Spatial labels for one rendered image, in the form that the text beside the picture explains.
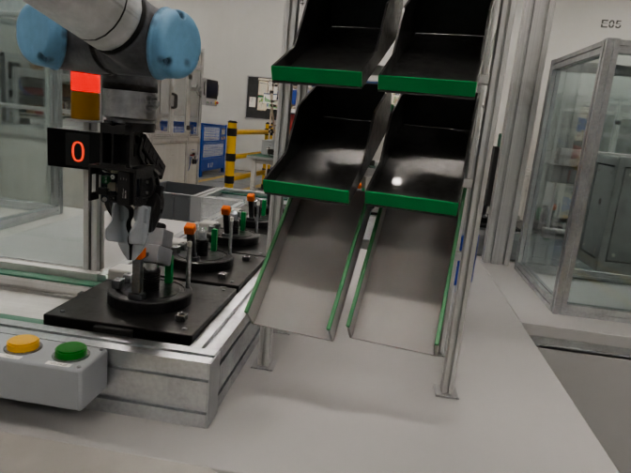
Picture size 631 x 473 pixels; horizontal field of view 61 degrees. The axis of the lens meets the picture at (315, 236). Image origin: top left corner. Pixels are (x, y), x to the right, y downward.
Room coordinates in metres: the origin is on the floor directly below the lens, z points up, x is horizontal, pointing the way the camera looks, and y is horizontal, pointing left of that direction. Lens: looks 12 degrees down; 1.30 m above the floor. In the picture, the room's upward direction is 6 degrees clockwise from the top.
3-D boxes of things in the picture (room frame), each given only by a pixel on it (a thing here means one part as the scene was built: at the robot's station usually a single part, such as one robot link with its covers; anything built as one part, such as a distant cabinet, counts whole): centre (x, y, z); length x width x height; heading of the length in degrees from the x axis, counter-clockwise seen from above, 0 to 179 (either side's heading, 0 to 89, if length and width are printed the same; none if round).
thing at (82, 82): (1.02, 0.45, 1.33); 0.05 x 0.05 x 0.05
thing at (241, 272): (1.14, 0.24, 1.01); 0.24 x 0.24 x 0.13; 83
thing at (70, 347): (0.67, 0.31, 0.96); 0.04 x 0.04 x 0.02
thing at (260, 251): (1.38, 0.22, 1.01); 0.24 x 0.24 x 0.13; 83
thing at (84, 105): (1.02, 0.45, 1.28); 0.05 x 0.05 x 0.05
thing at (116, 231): (0.79, 0.30, 1.11); 0.06 x 0.03 x 0.09; 173
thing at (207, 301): (0.88, 0.27, 0.96); 0.24 x 0.24 x 0.02; 83
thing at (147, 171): (0.79, 0.29, 1.21); 0.09 x 0.08 x 0.12; 173
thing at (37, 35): (0.70, 0.31, 1.37); 0.11 x 0.11 x 0.08; 64
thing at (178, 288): (0.88, 0.27, 0.98); 0.14 x 0.14 x 0.02
